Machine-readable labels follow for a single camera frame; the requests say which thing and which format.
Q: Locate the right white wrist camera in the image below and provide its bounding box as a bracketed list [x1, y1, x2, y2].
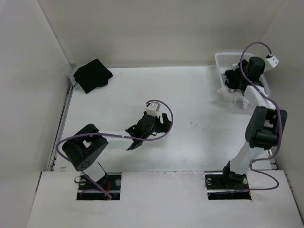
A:
[264, 55, 280, 72]

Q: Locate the white tank top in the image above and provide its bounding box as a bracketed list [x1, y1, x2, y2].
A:
[217, 86, 250, 110]

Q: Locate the folded black tank top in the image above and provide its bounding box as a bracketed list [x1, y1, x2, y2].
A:
[72, 58, 113, 94]

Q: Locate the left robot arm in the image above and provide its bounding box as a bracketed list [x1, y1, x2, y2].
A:
[62, 112, 172, 190]

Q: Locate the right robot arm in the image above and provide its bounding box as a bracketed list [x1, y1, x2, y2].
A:
[220, 57, 287, 189]

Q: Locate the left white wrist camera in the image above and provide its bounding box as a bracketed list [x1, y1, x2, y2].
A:
[144, 102, 161, 118]

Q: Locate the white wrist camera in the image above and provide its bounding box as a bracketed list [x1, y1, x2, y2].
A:
[264, 55, 280, 72]
[144, 102, 161, 118]

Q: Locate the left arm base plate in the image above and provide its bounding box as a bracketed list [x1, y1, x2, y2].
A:
[74, 173, 122, 201]

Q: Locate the white plastic basket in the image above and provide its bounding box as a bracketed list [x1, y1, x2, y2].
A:
[214, 51, 271, 102]

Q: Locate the black tank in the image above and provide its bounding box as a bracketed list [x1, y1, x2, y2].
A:
[72, 58, 113, 94]
[225, 68, 245, 91]

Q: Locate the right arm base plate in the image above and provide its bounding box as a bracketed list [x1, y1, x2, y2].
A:
[205, 173, 252, 200]

